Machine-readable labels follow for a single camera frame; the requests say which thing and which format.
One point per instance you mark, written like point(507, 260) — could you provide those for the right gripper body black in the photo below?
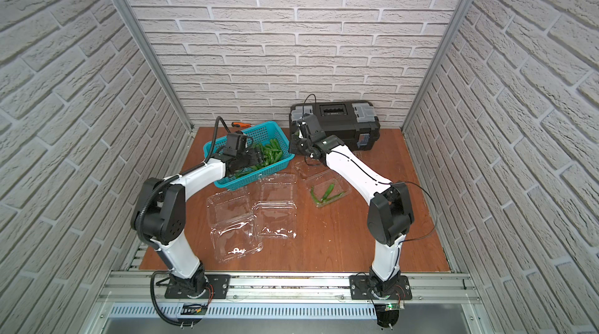
point(299, 144)

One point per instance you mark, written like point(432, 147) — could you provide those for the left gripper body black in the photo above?
point(253, 158)

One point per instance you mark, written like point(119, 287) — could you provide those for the teal plastic basket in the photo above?
point(266, 153)

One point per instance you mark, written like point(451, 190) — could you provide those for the clear pepper container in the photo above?
point(275, 209)
point(323, 185)

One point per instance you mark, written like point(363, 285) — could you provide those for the clear clamshell container with peppers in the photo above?
point(233, 225)

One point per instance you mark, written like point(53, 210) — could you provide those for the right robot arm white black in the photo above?
point(390, 213)

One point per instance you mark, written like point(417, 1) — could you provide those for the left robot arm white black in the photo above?
point(159, 217)

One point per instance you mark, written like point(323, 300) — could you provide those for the black toolbox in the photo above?
point(355, 122)

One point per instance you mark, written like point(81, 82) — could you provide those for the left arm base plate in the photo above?
point(204, 286)

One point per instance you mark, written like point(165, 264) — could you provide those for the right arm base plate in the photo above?
point(365, 287)

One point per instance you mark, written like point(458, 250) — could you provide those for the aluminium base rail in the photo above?
point(284, 295)

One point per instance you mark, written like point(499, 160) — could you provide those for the aluminium frame post left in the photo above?
point(140, 38)

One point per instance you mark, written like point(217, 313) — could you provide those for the aluminium frame post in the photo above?
point(140, 38)
point(447, 39)

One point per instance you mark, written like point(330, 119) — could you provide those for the aluminium frame post right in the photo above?
point(447, 39)

